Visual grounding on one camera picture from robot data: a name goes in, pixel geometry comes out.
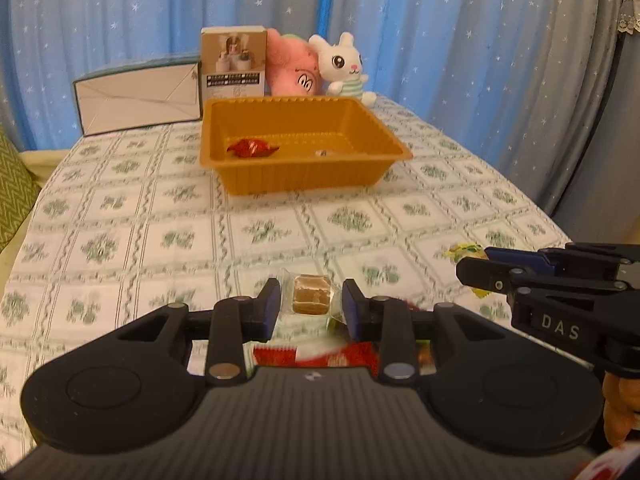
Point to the beige product box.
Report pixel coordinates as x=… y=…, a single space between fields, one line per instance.
x=232 y=60

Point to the orange plastic tray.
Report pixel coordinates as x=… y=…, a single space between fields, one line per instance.
x=300 y=175

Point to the light green sofa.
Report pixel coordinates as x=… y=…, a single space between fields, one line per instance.
x=42 y=160

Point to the green candy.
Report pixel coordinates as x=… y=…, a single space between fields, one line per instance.
x=465 y=250

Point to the blue star curtain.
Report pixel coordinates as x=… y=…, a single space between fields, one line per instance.
x=450 y=35

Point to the red twist-wrapped candy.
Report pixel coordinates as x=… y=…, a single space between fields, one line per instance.
x=250 y=149

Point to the white flat cardboard box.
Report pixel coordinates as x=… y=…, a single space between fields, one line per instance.
x=135 y=100

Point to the white lace cloth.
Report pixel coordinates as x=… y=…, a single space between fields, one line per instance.
x=629 y=12

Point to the green chevron cushion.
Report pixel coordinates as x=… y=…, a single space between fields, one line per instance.
x=15 y=190

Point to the clear-wrapped brown candy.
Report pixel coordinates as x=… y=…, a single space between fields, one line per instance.
x=310 y=294

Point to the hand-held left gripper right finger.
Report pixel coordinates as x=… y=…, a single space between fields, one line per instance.
x=350 y=306

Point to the white bunny plush toy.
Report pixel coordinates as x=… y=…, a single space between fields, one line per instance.
x=340 y=65

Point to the red white snack packet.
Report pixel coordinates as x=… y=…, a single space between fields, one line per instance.
x=350 y=355

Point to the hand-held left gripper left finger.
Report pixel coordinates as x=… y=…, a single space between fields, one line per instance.
x=272 y=301

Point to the pink plush toy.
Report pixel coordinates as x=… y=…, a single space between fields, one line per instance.
x=290 y=70

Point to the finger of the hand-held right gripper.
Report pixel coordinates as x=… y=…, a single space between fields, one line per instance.
x=480 y=272
x=515 y=258

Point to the floral tablecloth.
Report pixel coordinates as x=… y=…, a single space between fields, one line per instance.
x=150 y=240

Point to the person's right hand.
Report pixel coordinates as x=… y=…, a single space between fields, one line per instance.
x=620 y=410

